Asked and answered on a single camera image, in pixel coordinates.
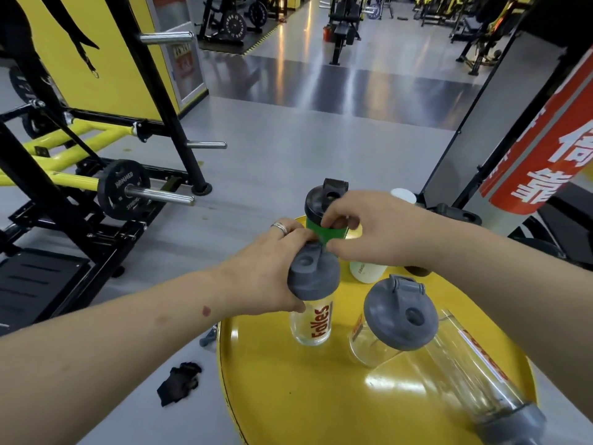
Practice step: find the person's left hand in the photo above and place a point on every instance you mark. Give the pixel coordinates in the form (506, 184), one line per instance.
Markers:
(259, 273)

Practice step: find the person's right hand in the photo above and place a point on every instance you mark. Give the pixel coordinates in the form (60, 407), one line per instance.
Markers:
(394, 231)

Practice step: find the white bottle with cream cap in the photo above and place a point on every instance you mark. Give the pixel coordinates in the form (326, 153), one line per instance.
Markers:
(366, 271)

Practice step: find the clear shaker grey lid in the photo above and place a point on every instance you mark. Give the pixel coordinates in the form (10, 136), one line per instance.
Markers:
(468, 366)
(315, 273)
(398, 315)

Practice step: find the dark shaker with black lid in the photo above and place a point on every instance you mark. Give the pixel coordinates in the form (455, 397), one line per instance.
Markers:
(458, 215)

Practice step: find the green shaker with black lid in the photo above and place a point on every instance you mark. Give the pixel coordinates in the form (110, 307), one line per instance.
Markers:
(317, 203)

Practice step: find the yellow round drum table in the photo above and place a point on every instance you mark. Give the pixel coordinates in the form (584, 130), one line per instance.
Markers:
(301, 398)

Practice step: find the person's left forearm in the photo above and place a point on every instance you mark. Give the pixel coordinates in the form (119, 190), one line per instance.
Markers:
(106, 361)

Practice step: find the person's right forearm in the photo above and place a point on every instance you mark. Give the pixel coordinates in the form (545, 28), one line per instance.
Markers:
(519, 291)

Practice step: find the black glove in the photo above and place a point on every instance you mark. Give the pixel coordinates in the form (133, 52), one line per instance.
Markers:
(178, 382)

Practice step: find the grey pillar with red banner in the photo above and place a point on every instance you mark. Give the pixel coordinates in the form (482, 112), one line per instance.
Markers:
(533, 157)

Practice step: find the black weight plate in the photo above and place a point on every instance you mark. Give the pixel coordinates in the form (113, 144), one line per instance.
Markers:
(118, 189)

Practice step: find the black weight bench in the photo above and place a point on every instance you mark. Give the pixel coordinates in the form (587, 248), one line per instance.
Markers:
(570, 217)

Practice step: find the black yellow weight machine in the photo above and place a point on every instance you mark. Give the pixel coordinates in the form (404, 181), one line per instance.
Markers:
(153, 97)

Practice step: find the black bench machine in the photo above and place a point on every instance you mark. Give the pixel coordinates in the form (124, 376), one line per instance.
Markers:
(345, 27)

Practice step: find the row of yellow gym machines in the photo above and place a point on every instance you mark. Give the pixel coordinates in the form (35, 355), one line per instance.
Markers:
(477, 37)

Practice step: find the framed red poster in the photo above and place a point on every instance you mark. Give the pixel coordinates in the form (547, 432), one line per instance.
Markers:
(187, 64)

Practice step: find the black squat rack with plates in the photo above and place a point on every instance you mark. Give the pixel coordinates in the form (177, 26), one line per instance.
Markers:
(231, 23)

